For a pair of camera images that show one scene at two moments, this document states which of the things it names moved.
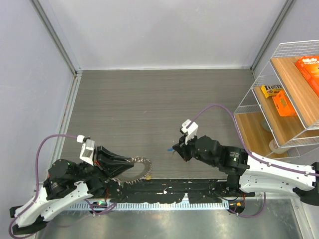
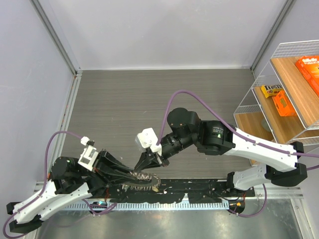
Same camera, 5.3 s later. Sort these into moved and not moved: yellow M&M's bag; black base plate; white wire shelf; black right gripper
Moved: black right gripper
Not moved: black base plate; white wire shelf; yellow M&M's bag
